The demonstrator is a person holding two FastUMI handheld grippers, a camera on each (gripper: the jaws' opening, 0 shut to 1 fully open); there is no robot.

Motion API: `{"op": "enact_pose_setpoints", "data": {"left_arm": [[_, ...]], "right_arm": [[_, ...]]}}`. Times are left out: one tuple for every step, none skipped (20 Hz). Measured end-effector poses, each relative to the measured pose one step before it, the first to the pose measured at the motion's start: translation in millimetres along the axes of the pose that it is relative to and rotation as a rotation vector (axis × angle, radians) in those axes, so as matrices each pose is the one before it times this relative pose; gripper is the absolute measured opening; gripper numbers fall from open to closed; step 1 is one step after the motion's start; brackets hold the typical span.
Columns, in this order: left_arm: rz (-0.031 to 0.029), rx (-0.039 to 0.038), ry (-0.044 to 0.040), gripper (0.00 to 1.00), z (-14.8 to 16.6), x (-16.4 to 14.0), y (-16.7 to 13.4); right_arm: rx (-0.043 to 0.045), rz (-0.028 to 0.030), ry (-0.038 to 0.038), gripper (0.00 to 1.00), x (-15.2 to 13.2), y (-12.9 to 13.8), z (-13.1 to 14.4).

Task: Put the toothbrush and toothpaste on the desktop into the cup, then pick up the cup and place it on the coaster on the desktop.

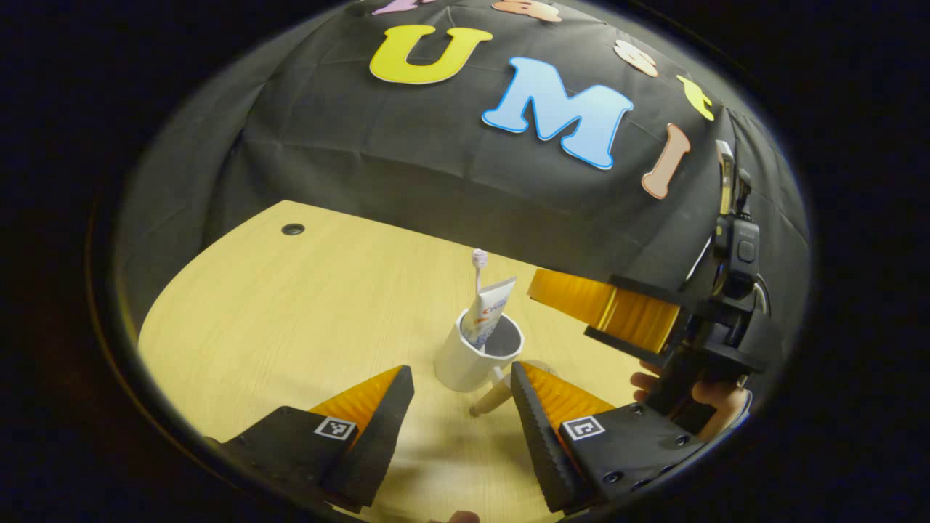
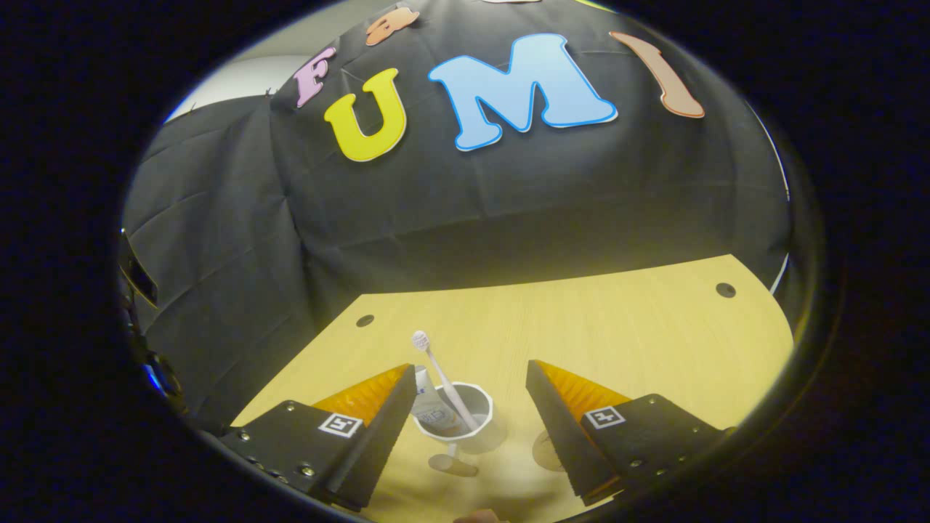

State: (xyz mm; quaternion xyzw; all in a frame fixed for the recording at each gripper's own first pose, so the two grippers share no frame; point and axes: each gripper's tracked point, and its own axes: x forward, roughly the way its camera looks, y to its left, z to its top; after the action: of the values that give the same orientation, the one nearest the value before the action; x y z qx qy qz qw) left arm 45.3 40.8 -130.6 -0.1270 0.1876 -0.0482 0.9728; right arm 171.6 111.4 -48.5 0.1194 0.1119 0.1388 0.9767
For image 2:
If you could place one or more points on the black backdrop cloth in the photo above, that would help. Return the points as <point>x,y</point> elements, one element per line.
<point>472,211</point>

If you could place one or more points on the clear cup with white rim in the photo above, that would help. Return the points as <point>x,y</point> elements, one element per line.
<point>479,410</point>

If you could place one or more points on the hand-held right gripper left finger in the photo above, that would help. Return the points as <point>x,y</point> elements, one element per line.
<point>385,436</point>

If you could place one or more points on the light wooden desktop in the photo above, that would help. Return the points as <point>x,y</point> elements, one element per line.
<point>617,327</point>

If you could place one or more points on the white toothbrush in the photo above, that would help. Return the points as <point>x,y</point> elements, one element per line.
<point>439,374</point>

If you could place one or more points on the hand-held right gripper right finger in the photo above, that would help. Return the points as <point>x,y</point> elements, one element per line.
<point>556,428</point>

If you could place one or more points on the white toothpaste tube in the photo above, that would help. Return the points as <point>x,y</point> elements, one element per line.
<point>432,410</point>

